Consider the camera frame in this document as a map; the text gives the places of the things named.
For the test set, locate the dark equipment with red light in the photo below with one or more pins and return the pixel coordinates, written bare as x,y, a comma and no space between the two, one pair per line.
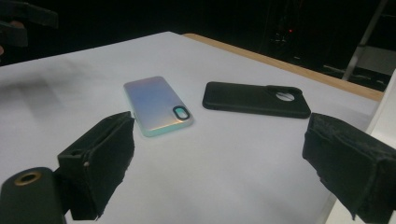
288,31

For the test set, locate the white table sheet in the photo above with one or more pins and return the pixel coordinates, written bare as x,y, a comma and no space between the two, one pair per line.
218,174

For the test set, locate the black phone case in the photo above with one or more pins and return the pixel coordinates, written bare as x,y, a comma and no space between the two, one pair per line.
249,99

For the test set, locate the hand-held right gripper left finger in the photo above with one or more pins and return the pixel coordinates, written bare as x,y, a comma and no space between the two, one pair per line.
96,168

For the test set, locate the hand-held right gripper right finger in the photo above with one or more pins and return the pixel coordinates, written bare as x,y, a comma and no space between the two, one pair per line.
355,168

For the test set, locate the white metal stand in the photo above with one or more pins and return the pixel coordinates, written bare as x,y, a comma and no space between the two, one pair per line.
364,40

